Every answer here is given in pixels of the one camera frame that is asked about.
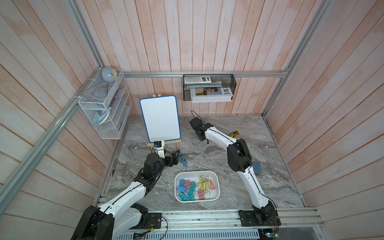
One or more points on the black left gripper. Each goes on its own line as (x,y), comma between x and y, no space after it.
(175,159)

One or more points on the pink binder clip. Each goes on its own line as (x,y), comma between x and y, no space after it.
(203,194)
(211,185)
(187,184)

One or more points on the small blue binder clip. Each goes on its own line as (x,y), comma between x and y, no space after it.
(181,188)

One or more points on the small teal binder clip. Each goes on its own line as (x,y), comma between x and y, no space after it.
(192,186)

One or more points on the yellow binder clip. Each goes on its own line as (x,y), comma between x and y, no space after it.
(202,179)
(203,186)
(208,179)

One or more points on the large teal binder clip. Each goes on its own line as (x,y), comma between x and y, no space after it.
(190,195)

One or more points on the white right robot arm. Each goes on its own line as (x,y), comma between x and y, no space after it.
(240,161)

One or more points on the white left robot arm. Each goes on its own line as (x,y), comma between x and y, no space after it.
(123,212)

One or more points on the white plastic storage box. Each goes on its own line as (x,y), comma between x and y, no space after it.
(194,176)

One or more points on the white book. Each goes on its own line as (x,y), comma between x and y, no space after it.
(211,95)

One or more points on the blue framed whiteboard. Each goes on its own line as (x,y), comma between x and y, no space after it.
(160,118)

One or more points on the yellow black utility knife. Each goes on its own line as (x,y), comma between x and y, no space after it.
(234,134)

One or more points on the white calculator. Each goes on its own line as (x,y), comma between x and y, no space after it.
(194,80)

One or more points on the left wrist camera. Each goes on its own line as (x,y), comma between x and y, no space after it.
(158,146)

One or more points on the black mesh wall basket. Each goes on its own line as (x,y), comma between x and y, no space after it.
(218,80)

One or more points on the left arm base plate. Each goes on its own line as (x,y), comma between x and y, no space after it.
(149,221)

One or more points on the aluminium rail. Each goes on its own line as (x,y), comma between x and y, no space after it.
(230,219)

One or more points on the white wire shelf rack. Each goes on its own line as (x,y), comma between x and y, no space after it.
(107,106)

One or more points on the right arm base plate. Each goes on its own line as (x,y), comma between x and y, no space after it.
(259,218)

